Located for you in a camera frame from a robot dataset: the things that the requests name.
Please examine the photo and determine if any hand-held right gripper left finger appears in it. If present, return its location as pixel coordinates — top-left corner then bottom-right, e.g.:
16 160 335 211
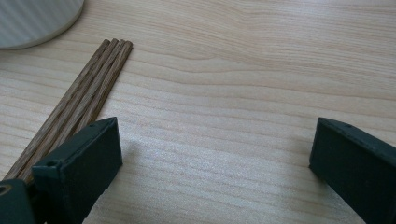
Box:
31 116 124 224

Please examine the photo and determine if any row of wooden chopsticks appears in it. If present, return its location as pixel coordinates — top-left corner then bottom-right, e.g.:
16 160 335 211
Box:
3 38 134 185

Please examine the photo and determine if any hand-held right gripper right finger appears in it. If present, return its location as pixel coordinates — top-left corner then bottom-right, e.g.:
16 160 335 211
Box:
308 117 396 224

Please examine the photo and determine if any white mug with black handle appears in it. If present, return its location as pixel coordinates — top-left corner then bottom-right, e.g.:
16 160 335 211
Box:
0 0 86 50

